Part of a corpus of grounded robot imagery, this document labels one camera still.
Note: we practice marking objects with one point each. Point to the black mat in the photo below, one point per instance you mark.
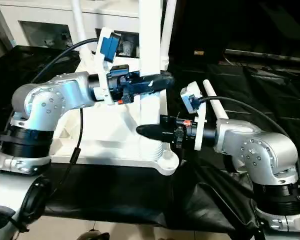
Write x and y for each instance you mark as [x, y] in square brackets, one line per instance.
[140, 200]

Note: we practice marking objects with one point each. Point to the grey curtain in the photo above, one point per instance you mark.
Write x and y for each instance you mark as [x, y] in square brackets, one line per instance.
[0, 25]

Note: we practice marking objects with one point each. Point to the black furniture with gold label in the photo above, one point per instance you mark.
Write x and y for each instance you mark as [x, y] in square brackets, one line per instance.
[250, 25]

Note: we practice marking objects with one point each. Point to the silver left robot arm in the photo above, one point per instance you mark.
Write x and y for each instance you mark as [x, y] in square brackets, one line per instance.
[40, 115]

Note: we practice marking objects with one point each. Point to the white plastic table leg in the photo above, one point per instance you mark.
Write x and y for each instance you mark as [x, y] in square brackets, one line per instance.
[168, 30]
[215, 100]
[79, 25]
[151, 35]

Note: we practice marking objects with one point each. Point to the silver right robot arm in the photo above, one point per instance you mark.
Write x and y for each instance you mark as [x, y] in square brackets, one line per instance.
[260, 155]

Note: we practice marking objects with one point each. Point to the white cabinet with glass doors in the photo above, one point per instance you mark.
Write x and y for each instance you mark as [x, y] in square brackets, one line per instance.
[45, 20]

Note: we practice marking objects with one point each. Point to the white plastic table top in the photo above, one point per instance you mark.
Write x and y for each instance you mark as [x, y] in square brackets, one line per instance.
[115, 130]

